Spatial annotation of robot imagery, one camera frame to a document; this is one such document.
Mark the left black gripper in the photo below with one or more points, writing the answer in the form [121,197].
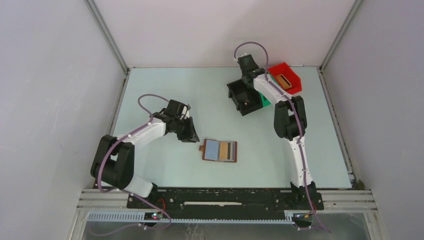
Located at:
[190,135]

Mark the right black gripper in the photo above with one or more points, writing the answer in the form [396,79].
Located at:
[258,67]

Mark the brown leather card holder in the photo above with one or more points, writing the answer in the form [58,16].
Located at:
[211,149]

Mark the gold credit card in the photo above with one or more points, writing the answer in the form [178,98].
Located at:
[224,150]

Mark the grey striped credit card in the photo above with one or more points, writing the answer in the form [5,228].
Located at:
[231,149]

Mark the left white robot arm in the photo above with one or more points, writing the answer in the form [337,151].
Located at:
[114,161]

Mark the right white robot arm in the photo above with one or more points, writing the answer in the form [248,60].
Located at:
[289,118]

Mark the dark card in black bin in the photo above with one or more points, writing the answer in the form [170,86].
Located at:
[243,98]

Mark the gold card in red bin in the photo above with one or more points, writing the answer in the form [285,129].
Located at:
[283,82]

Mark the black plastic bin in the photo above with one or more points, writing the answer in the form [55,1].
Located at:
[235,88]

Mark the green plastic bin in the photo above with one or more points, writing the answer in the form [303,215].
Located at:
[265,99]

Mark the red plastic bin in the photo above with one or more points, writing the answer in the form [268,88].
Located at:
[287,71]

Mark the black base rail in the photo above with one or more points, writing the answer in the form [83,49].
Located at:
[233,203]

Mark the white cable duct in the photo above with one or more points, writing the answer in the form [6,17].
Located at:
[139,217]

